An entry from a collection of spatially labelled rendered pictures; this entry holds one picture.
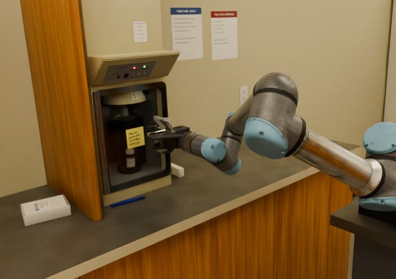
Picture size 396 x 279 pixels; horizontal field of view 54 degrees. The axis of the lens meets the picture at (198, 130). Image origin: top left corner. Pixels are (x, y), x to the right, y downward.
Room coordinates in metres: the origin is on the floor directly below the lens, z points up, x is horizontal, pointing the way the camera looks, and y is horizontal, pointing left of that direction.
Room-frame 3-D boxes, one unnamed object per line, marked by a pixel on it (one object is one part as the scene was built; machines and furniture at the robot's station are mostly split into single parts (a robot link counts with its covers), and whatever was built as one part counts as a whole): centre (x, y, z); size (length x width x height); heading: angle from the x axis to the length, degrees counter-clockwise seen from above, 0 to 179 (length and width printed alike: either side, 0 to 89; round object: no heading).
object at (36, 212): (1.35, 0.58, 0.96); 0.16 x 0.12 x 0.04; 119
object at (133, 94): (1.48, 0.24, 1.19); 0.30 x 0.01 x 0.40; 128
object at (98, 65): (1.44, 0.21, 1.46); 0.32 x 0.12 x 0.10; 129
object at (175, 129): (1.39, 0.06, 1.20); 0.12 x 0.09 x 0.08; 39
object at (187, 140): (1.32, 0.02, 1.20); 0.08 x 0.05 x 0.08; 129
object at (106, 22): (1.58, 0.33, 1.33); 0.32 x 0.25 x 0.77; 129
